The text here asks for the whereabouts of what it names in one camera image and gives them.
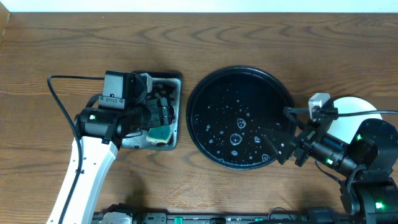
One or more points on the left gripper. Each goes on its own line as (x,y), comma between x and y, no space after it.
(161,117)

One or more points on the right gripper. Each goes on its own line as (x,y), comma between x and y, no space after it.
(311,134)

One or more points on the green yellow sponge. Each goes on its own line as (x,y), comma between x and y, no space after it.
(161,134)

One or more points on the light blue plate top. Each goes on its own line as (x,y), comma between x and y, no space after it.
(345,128)

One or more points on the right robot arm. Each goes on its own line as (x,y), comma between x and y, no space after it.
(368,191)

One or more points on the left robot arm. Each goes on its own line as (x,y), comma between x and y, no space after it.
(95,148)

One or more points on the black rectangular soapy tray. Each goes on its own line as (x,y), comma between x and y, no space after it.
(165,85)

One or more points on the black round tray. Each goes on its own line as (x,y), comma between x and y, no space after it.
(230,111)

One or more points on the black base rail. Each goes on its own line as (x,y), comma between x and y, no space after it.
(122,213)

